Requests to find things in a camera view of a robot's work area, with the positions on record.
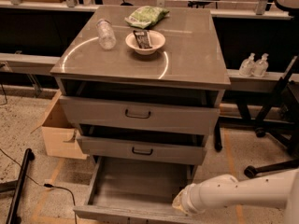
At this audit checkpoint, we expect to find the grey bottom drawer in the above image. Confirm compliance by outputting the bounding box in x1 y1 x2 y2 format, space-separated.
74 157 196 224

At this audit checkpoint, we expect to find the grey drawer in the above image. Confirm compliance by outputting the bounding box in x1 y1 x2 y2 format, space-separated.
59 96 220 135
77 135 206 165
74 157 196 224

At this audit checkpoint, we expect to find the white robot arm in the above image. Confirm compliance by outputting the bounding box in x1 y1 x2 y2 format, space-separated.
172 169 299 224

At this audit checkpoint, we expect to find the grey drawer cabinet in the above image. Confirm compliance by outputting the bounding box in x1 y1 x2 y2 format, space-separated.
50 5 232 180

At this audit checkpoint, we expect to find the grey middle drawer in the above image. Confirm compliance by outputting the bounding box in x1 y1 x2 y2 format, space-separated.
77 135 206 165

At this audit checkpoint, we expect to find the grey top drawer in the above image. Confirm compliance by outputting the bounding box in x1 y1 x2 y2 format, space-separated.
59 96 220 135

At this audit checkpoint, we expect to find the white bowl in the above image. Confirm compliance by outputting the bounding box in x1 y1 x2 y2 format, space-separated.
125 30 165 55

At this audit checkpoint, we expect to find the dark snack bar wrapper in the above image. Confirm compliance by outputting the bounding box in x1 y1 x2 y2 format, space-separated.
133 30 151 49

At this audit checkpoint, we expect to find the clear plastic jar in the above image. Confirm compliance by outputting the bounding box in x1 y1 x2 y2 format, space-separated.
96 19 116 50

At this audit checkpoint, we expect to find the green chip bag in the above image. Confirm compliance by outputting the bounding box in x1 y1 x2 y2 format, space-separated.
124 6 169 29

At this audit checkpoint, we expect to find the cardboard box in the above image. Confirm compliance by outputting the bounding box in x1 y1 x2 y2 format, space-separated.
34 91 87 160

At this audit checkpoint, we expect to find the left sanitizer pump bottle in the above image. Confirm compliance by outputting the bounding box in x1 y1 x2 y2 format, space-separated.
239 53 255 77

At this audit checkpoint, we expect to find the sanitizer pump bottle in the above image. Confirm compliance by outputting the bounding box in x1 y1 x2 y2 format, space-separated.
251 53 268 77
239 53 255 77

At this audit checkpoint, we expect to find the right sanitizer pump bottle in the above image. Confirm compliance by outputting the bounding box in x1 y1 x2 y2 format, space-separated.
251 53 268 77

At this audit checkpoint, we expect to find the black office chair base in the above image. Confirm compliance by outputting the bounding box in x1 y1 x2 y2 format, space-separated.
244 56 299 178

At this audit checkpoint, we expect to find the black stand leg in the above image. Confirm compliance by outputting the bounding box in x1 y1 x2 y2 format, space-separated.
0 148 35 224

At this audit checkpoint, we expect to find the black floor cable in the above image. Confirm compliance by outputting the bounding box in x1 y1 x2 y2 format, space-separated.
0 147 78 224

